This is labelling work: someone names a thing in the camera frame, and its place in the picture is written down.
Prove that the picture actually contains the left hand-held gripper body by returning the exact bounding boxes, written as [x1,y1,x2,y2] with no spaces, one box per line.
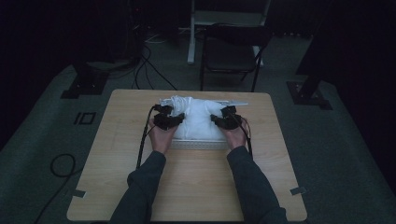
[152,98,179,132]

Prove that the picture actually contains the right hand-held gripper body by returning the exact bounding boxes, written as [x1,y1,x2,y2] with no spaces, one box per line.
[214,99,249,131]

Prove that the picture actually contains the white cloth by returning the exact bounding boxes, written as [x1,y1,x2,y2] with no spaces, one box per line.
[159,95,233,142]

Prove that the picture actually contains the person's right hand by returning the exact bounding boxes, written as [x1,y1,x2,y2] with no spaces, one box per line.
[221,119,250,153]

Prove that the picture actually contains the person's left hand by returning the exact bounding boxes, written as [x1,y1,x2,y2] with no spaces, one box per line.
[148,119,179,156]

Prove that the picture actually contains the black folding chair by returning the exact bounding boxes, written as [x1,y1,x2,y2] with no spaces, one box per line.
[199,22,274,93]

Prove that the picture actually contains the black stand base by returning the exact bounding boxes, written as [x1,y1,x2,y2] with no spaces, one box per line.
[286,74,333,111]
[60,61,110,100]

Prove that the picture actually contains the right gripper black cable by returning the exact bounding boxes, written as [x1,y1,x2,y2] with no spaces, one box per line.
[231,114,254,159]

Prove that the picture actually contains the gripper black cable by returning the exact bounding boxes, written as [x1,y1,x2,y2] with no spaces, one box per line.
[231,114,254,159]
[135,105,157,171]

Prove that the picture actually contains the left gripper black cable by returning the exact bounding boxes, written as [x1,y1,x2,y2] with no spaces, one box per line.
[135,105,157,171]

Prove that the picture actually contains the black floor cables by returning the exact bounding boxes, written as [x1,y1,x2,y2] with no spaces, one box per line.
[132,43,179,91]

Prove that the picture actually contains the white floor cable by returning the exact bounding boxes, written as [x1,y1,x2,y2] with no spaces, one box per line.
[144,32,171,45]

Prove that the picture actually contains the white metal stand frame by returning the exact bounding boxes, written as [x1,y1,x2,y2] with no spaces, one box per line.
[186,0,273,67]

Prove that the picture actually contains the black looped floor cable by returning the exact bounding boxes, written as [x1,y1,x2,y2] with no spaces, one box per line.
[33,152,84,224]

